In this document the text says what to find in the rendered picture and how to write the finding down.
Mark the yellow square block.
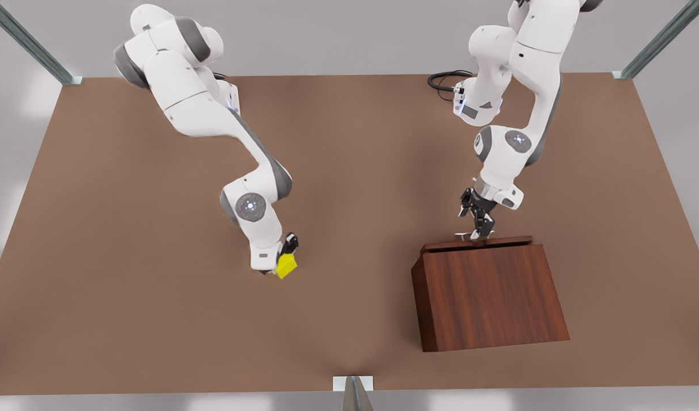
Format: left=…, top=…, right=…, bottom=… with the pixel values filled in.
left=275, top=253, right=298, bottom=280

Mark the silver frame post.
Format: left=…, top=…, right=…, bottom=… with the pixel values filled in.
left=0, top=0, right=83, bottom=86
left=612, top=0, right=699, bottom=80
left=333, top=376, right=375, bottom=411

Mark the black cable loop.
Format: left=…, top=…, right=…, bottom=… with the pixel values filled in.
left=427, top=70, right=476, bottom=102

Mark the wooden drawer with silver handle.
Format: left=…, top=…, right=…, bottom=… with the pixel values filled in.
left=420, top=231, right=534, bottom=253

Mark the dark wooden drawer cabinet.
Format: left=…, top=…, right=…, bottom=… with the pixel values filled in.
left=411, top=244, right=571, bottom=353

